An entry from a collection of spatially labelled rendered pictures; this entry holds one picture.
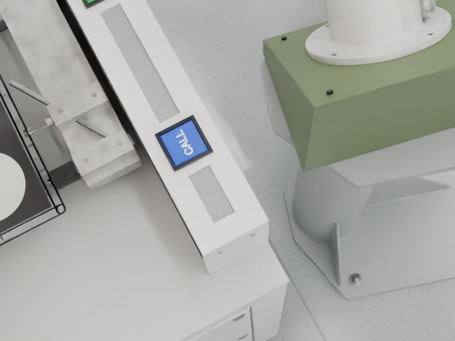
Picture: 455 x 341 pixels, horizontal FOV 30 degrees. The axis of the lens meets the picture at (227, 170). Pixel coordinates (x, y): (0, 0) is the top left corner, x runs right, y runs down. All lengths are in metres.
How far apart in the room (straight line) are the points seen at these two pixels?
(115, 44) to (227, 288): 0.36
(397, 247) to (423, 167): 0.81
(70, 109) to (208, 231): 0.27
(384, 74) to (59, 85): 0.47
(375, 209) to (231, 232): 1.03
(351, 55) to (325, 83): 0.06
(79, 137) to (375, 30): 0.43
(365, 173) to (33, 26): 0.52
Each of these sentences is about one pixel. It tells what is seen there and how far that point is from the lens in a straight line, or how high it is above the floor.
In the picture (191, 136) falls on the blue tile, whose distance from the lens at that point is 1.08.
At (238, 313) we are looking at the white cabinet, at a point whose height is 0.76.
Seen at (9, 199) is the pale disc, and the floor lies 0.90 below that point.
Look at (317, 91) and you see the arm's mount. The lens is 1.01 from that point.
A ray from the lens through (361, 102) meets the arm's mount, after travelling 1.01.
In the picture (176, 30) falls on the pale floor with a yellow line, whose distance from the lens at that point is 2.22.
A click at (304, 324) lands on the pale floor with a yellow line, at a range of 2.00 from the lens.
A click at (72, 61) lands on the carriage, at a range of 1.24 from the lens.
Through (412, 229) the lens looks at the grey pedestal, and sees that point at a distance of 2.05.
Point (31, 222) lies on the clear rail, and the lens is 1.15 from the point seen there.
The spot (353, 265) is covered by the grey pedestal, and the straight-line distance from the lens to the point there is 2.01.
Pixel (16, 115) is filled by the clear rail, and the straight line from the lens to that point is 1.20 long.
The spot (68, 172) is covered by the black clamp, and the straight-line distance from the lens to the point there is 1.16.
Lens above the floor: 1.99
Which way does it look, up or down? 73 degrees down
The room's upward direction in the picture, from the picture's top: 8 degrees counter-clockwise
